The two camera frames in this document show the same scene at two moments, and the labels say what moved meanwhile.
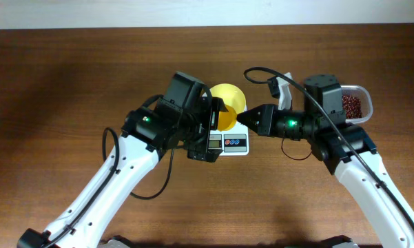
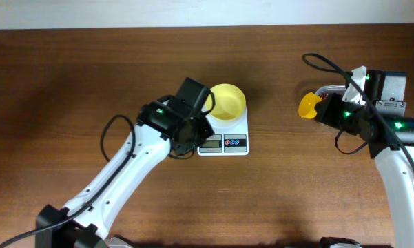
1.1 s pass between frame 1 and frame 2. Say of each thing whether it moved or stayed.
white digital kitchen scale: stayed
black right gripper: moved
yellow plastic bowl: stayed
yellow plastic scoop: moved
